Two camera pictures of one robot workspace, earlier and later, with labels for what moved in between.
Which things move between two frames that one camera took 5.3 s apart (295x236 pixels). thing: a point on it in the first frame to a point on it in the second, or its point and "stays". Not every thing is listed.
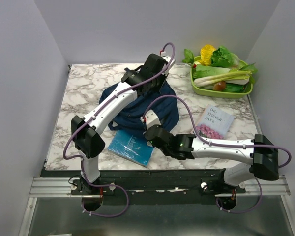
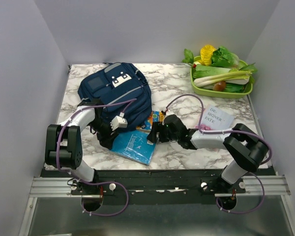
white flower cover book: (214, 123) stays
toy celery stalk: (213, 79) stays
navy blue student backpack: (162, 103) to (122, 91)
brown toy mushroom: (220, 86) stays
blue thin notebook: (132, 144) stays
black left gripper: (156, 89) to (106, 140)
